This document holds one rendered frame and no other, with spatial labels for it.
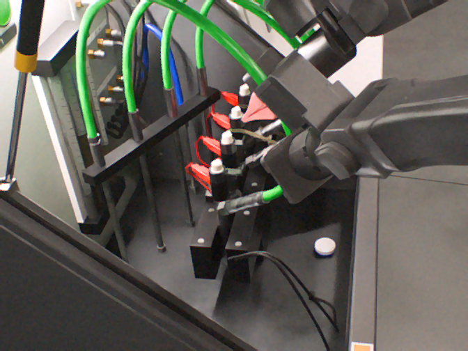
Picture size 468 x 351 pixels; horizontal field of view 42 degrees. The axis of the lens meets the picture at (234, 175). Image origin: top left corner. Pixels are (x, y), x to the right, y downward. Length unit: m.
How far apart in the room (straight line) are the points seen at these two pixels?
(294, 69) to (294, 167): 0.14
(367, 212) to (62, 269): 0.62
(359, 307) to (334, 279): 0.21
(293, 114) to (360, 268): 0.47
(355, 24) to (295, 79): 0.19
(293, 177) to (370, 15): 0.21
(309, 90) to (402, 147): 0.14
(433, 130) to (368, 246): 0.64
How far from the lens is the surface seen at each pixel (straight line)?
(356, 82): 1.45
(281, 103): 0.60
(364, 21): 0.75
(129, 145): 1.07
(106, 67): 1.24
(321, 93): 0.59
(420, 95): 0.46
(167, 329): 0.70
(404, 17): 0.76
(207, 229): 1.06
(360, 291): 0.99
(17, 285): 0.73
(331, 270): 1.18
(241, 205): 0.85
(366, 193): 1.17
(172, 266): 1.22
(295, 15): 0.78
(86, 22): 0.88
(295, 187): 0.69
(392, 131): 0.48
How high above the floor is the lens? 1.69
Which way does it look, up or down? 37 degrees down
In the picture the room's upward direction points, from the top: 6 degrees counter-clockwise
